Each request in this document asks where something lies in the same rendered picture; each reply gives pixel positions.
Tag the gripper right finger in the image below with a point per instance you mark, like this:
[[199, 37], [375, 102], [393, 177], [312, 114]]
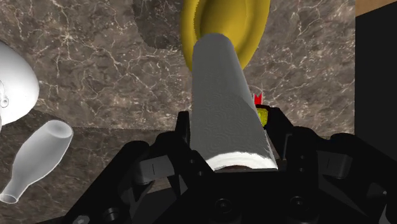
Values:
[[307, 149]]

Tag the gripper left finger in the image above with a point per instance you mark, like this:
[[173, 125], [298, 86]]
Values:
[[173, 149]]

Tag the white paper towel roll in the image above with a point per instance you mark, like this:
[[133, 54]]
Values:
[[223, 108]]

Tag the small yellow and red object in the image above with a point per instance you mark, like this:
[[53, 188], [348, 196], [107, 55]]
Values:
[[262, 114]]

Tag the black cabinet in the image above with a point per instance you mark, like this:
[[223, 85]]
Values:
[[377, 77]]

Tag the clear glass bottle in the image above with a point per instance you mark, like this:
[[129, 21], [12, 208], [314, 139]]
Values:
[[37, 156]]

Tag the yellow bowl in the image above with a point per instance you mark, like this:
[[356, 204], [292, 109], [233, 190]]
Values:
[[235, 21]]

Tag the white rounded appliance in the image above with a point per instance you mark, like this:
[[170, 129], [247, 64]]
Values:
[[15, 86]]

